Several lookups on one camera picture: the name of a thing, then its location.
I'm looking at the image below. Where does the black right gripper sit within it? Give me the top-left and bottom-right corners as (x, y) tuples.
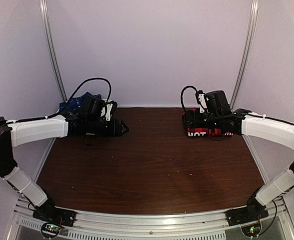
(182, 110), (221, 129)

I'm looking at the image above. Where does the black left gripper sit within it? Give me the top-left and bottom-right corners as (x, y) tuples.
(86, 116), (129, 137)

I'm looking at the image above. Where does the red black plaid shirt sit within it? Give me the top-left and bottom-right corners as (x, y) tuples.
(181, 107), (235, 139)

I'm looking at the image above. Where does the white plastic basin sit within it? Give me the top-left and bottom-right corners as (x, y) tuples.
(102, 98), (114, 104)

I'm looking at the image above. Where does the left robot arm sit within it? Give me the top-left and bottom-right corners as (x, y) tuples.
(0, 113), (129, 222)

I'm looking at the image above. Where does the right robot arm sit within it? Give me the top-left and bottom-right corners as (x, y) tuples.
(187, 108), (294, 209)

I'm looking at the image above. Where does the blue plaid shirt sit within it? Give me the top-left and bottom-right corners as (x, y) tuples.
(58, 92), (101, 115)

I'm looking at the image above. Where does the left circuit board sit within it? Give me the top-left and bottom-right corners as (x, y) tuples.
(40, 222), (61, 239)

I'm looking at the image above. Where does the circuit board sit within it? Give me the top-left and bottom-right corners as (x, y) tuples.
(241, 223), (262, 238)
(40, 222), (61, 239)

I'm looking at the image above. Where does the right circuit board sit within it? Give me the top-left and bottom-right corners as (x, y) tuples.
(241, 223), (262, 238)

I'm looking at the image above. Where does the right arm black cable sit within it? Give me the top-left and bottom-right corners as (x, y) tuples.
(180, 85), (294, 142)

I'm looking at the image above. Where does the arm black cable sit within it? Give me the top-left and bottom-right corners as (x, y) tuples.
(0, 77), (113, 176)
(180, 85), (294, 142)

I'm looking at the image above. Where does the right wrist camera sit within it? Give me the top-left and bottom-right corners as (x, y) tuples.
(195, 90), (232, 116)

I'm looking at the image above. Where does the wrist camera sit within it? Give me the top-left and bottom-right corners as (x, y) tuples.
(195, 90), (232, 116)
(77, 96), (118, 121)

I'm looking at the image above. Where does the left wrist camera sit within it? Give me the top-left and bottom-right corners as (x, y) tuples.
(77, 96), (118, 121)

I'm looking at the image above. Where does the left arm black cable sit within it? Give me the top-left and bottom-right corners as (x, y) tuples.
(0, 77), (113, 176)

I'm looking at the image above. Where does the aluminium front rail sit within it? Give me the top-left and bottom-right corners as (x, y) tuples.
(11, 191), (291, 240)

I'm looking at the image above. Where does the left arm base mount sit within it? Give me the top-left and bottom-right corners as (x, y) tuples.
(32, 203), (76, 227)

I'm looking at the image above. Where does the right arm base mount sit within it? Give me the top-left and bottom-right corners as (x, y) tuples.
(225, 196), (269, 227)

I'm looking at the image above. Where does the right aluminium frame post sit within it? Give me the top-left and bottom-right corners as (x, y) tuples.
(230, 0), (259, 109)

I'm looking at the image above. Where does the aluminium frame post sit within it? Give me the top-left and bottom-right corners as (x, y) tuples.
(39, 0), (67, 102)
(230, 0), (259, 109)

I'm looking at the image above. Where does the left aluminium frame post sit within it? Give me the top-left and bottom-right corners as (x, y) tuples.
(39, 0), (67, 102)

